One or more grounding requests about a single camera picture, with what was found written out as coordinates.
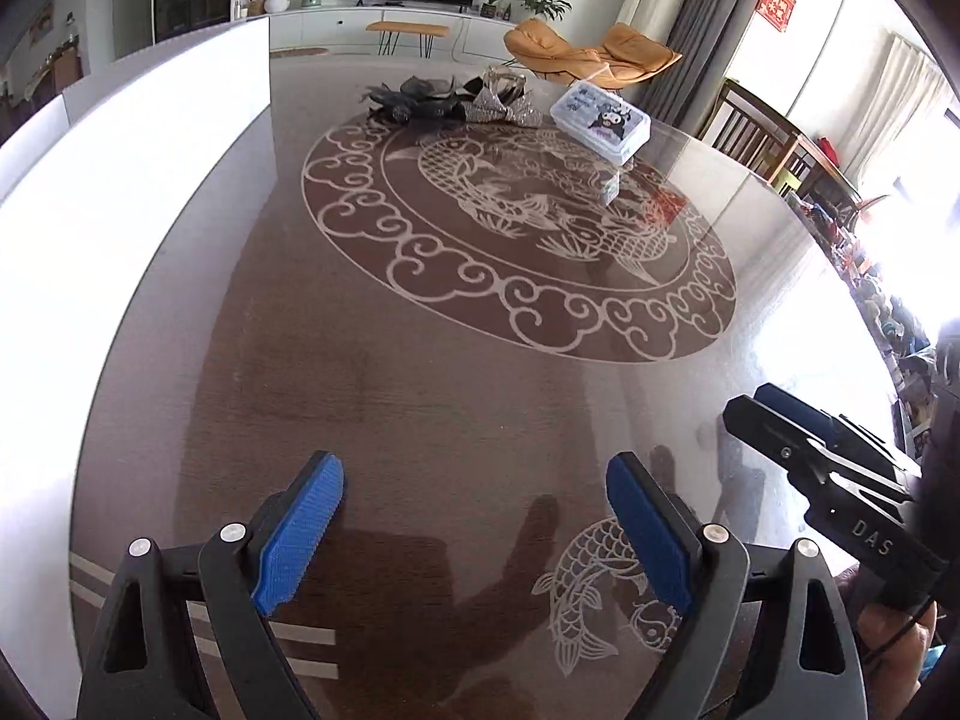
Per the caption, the orange lounge chair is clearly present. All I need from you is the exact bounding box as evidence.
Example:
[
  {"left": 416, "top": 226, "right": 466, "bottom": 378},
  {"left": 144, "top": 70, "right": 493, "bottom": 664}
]
[{"left": 502, "top": 17, "right": 683, "bottom": 91}]

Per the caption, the person's right hand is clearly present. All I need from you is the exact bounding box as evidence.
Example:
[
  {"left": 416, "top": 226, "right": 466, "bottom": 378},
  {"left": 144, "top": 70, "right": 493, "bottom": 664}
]
[{"left": 855, "top": 600, "right": 938, "bottom": 698}]

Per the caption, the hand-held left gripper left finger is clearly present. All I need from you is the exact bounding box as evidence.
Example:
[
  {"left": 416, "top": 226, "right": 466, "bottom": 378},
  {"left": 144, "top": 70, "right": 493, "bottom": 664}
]
[{"left": 75, "top": 451, "right": 346, "bottom": 720}]

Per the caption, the wooden dining chair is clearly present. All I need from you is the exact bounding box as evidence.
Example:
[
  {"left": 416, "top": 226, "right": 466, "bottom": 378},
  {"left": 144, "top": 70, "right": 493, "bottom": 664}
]
[{"left": 49, "top": 45, "right": 83, "bottom": 95}]

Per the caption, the silver sequin bow hair clip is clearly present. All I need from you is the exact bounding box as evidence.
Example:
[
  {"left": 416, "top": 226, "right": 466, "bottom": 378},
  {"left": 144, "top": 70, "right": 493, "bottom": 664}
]
[{"left": 461, "top": 64, "right": 547, "bottom": 126}]

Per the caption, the white television cabinet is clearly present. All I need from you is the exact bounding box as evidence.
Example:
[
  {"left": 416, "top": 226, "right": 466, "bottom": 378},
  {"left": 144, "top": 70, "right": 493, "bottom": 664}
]
[{"left": 266, "top": 0, "right": 526, "bottom": 53}]

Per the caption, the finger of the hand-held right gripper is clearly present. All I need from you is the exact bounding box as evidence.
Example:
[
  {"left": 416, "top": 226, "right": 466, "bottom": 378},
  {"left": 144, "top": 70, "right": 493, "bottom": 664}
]
[
  {"left": 724, "top": 395, "right": 946, "bottom": 608},
  {"left": 754, "top": 382, "right": 923, "bottom": 500}
]

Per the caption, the clear plastic box cartoon lid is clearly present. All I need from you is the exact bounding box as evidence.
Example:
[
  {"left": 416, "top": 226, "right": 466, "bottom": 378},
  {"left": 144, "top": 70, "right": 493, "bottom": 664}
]
[{"left": 549, "top": 82, "right": 652, "bottom": 164}]

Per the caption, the grey curtain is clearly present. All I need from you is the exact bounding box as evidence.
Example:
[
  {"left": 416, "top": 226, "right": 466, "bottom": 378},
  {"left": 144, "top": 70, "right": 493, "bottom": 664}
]
[{"left": 641, "top": 0, "right": 773, "bottom": 140}]

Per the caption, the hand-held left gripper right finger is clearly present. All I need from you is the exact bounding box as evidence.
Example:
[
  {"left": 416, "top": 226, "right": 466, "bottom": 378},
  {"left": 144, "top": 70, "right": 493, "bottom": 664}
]
[{"left": 606, "top": 451, "right": 867, "bottom": 720}]

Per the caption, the colourful clutter pile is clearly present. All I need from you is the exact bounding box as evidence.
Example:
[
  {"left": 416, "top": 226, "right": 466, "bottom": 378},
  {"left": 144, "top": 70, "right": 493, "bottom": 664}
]
[{"left": 799, "top": 191, "right": 938, "bottom": 458}]

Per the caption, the white cardboard box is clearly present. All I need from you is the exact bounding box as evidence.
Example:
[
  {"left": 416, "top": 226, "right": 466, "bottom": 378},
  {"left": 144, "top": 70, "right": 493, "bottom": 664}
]
[{"left": 0, "top": 15, "right": 272, "bottom": 698}]

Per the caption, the black cable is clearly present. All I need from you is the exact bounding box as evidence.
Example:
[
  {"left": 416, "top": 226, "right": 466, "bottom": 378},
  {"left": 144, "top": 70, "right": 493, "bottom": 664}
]
[{"left": 862, "top": 596, "right": 938, "bottom": 672}]

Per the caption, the dark wooden chair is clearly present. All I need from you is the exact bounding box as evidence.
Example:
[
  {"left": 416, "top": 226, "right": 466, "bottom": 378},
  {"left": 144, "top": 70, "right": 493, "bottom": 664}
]
[{"left": 701, "top": 79, "right": 863, "bottom": 200}]

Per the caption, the black mesh hair bow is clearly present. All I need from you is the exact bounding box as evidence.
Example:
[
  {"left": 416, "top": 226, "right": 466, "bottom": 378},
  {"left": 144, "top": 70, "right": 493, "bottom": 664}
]
[{"left": 358, "top": 73, "right": 470, "bottom": 125}]

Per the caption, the orange bench with metal legs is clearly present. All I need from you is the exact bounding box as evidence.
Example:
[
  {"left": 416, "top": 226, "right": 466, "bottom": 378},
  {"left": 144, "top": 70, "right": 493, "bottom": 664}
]
[{"left": 366, "top": 20, "right": 449, "bottom": 57}]

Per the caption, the white sheer curtain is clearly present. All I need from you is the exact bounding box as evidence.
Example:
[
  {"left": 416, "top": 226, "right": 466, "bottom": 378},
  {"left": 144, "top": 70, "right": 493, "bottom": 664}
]
[{"left": 840, "top": 30, "right": 960, "bottom": 203}]

